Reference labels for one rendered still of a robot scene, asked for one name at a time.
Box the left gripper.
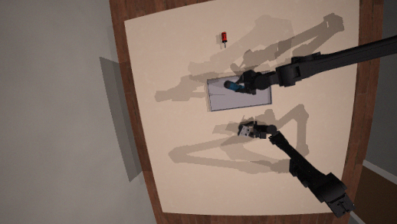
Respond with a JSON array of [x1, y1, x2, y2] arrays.
[[242, 121, 258, 138]]

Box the blue electric screwdriver barrel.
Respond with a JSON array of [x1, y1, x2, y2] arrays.
[[224, 81, 244, 91]]

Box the red hand screwdriver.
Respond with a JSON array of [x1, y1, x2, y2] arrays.
[[221, 32, 227, 44]]

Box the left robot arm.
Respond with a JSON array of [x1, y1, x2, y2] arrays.
[[256, 124, 356, 218]]

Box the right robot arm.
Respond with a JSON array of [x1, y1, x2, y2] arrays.
[[240, 35, 397, 91]]

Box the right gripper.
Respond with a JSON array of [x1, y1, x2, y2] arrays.
[[235, 78, 256, 95]]

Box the grey metal bracket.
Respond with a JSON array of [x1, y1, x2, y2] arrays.
[[238, 125, 251, 137]]

